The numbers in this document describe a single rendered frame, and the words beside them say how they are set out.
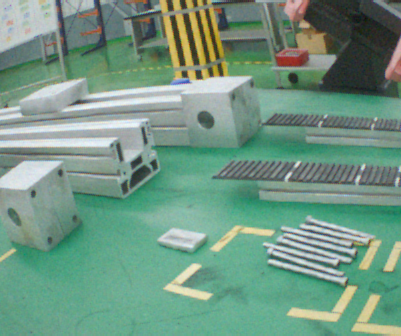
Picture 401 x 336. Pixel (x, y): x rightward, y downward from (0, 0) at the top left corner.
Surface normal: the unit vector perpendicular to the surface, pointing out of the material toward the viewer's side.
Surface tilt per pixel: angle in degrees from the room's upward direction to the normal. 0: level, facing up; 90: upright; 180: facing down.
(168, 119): 90
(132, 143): 90
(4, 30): 90
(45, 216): 90
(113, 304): 0
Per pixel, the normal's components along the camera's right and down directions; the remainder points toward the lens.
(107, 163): -0.50, 0.41
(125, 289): -0.19, -0.91
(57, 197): 0.88, 0.01
